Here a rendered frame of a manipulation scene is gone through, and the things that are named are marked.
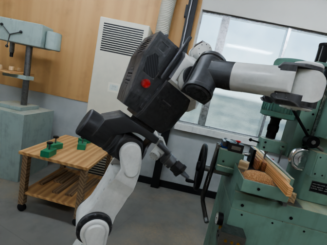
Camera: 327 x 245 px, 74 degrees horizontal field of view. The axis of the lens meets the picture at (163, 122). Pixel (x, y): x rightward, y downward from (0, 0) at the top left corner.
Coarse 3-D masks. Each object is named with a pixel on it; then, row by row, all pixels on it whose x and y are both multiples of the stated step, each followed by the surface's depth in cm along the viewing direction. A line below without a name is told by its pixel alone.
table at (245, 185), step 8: (248, 152) 156; (216, 168) 122; (224, 168) 121; (232, 168) 121; (248, 168) 117; (240, 176) 105; (240, 184) 102; (248, 184) 100; (256, 184) 99; (264, 184) 98; (248, 192) 100; (256, 192) 99; (264, 192) 99; (272, 192) 98; (280, 192) 98; (280, 200) 98
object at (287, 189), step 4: (256, 152) 143; (260, 156) 134; (268, 164) 118; (268, 168) 114; (272, 168) 112; (268, 172) 113; (272, 172) 107; (276, 172) 107; (272, 176) 106; (276, 176) 102; (280, 176) 101; (276, 180) 101; (280, 180) 97; (284, 180) 96; (276, 184) 100; (280, 184) 96; (284, 184) 93; (288, 184) 92; (280, 188) 96; (284, 188) 92; (288, 188) 89; (292, 188) 89; (284, 192) 91; (288, 192) 89; (288, 196) 90
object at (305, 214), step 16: (224, 176) 141; (240, 192) 109; (240, 208) 109; (256, 208) 108; (272, 208) 107; (288, 208) 106; (304, 208) 106; (320, 208) 110; (304, 224) 105; (320, 224) 104
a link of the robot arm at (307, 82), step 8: (296, 72) 59; (304, 72) 58; (312, 72) 57; (320, 72) 58; (296, 80) 59; (304, 80) 58; (312, 80) 57; (320, 80) 58; (296, 88) 59; (304, 88) 58; (312, 88) 58; (320, 88) 59; (304, 96) 58; (312, 96) 58; (320, 96) 60; (304, 104) 58; (312, 104) 59
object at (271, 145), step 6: (258, 138) 128; (264, 138) 121; (258, 144) 125; (264, 144) 121; (270, 144) 121; (276, 144) 120; (282, 144) 120; (264, 150) 122; (270, 150) 121; (276, 150) 121
